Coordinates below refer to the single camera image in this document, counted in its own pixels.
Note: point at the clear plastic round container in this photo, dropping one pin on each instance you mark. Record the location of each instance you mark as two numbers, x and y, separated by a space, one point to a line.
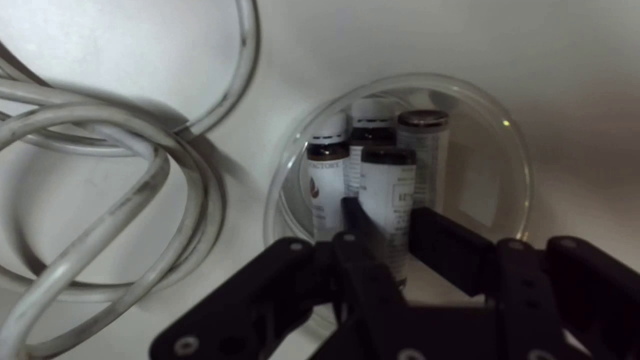
493 146

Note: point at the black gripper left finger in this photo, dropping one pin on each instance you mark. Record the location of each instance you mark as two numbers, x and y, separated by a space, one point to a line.
266 300

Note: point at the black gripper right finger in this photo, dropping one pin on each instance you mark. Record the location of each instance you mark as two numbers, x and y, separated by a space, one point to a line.
566 300

